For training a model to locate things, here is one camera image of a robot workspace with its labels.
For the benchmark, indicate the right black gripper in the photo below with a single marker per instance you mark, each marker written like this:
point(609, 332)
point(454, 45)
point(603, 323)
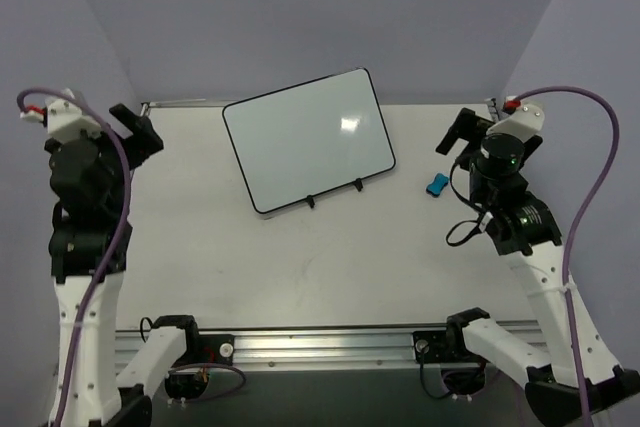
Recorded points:
point(463, 125)

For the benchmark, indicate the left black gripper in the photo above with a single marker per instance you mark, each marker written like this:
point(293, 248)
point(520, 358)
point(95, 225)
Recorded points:
point(141, 134)

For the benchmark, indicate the blue bone-shaped eraser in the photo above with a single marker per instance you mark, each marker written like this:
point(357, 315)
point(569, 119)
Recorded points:
point(437, 185)

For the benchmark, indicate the white whiteboard black frame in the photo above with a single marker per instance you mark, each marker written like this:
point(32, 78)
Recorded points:
point(297, 143)

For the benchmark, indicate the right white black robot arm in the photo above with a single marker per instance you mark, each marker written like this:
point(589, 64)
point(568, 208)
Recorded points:
point(576, 375)

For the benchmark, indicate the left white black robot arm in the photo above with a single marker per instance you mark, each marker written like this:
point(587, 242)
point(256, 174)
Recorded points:
point(91, 175)

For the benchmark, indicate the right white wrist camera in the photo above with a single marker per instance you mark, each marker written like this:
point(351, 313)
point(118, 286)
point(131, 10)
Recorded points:
point(526, 119)

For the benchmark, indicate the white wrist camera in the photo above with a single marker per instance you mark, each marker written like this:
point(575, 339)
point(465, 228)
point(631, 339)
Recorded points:
point(526, 119)
point(64, 121)

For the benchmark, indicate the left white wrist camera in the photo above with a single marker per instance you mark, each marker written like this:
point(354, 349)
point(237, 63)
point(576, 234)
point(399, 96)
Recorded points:
point(64, 121)

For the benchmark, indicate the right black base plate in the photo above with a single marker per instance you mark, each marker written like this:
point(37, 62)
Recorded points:
point(433, 347)

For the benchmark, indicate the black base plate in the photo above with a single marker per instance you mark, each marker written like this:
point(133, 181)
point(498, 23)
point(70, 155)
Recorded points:
point(433, 347)
point(216, 348)

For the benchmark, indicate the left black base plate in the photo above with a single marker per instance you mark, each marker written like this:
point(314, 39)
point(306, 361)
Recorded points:
point(216, 348)

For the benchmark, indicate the aluminium front rail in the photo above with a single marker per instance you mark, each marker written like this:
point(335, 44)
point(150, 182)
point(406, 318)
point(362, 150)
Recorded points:
point(331, 348)

